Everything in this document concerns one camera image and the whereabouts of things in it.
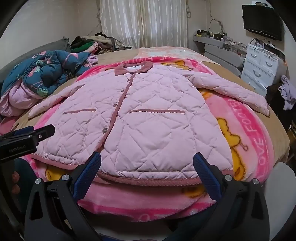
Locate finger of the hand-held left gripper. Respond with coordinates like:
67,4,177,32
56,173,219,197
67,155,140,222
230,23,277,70
9,126,35,138
31,124,56,141

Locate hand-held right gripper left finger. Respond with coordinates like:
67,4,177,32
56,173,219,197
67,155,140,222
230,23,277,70
24,152,102,241

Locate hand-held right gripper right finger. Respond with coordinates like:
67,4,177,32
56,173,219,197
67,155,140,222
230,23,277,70
193,152,270,241

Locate pink quilted jacket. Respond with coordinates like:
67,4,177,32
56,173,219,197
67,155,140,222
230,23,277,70
28,62,271,186

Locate pile of folded clothes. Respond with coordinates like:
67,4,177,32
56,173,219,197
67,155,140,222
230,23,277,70
69,32,133,55

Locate person's left hand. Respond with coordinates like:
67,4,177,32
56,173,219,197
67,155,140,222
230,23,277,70
11,171,21,186

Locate pink cartoon printed blanket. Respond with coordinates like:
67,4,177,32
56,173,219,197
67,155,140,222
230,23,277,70
23,58,275,224

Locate teal floral duvet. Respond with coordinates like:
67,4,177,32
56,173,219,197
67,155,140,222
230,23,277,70
0,50,99,116

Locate grey padded headboard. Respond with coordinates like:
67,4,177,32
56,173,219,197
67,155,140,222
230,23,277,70
0,37,70,81

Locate bed with tan sheet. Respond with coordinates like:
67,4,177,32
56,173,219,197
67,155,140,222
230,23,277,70
0,46,291,167

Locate lilac cloth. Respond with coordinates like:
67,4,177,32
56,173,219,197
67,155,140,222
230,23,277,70
278,75,296,111

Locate white drawer chest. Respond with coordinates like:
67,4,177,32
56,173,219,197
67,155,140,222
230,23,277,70
240,43,286,98

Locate peach bear print blanket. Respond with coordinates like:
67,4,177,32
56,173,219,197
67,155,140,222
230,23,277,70
136,46,204,63

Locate assorted small bottles and boxes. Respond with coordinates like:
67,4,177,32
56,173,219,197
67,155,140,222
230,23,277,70
196,29,248,52

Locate pile of dark small devices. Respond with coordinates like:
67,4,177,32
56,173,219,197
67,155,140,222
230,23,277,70
249,38,286,59

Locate white curtain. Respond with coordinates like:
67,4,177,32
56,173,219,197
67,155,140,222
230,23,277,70
99,0,188,49

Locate black television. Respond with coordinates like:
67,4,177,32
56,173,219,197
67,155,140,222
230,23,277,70
242,3,284,42

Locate grey padded bed rail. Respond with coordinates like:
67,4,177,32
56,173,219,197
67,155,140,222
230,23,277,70
204,44,246,77

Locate grey wall shelf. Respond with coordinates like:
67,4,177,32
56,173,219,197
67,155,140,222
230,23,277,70
193,34,232,48

